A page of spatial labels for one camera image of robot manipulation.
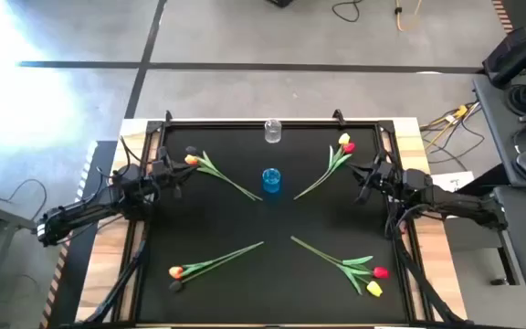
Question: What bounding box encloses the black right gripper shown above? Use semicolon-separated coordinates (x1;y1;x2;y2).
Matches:
348;160;401;193

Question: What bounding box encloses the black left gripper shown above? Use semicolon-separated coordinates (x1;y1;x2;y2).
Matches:
150;145;199;191

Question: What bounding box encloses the yellow artificial tulip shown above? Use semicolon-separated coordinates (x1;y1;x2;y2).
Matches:
289;235;384;298
293;132;352;201

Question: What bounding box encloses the blue glass vase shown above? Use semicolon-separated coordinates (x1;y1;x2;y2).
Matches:
261;167;282;194

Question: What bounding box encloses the clear glass vase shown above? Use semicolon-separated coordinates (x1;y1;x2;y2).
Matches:
264;118;283;144

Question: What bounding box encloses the white paper sheet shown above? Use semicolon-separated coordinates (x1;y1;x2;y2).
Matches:
431;171;476;194

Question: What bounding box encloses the black desk support bar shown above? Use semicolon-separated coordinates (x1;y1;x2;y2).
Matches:
457;163;511;197

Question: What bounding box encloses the black table mat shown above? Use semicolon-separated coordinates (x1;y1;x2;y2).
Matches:
137;122;410;324

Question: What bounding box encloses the grey desk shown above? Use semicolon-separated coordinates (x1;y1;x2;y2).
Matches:
492;185;526;298
471;72;526;188

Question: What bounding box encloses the black hazard-striped floor mat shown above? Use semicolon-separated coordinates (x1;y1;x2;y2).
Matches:
490;0;526;33
38;140;119;329

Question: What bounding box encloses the black and red case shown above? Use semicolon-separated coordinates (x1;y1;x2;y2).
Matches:
481;25;526;89

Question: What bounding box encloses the black metal table frame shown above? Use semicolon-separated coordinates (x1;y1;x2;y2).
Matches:
111;117;433;329

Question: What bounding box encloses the yellow cable bundle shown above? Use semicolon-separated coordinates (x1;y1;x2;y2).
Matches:
420;102;481;152

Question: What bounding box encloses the black diagonal frame strut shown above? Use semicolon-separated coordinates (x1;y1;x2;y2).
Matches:
82;239;148;324
390;228;463;324

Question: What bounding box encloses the black floor cable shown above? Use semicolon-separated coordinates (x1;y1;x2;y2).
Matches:
331;0;363;24

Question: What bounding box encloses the yellow floor cable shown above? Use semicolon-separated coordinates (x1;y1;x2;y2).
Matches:
394;0;424;33

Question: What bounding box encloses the grey metal desk frame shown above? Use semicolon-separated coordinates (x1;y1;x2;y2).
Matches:
0;182;47;329

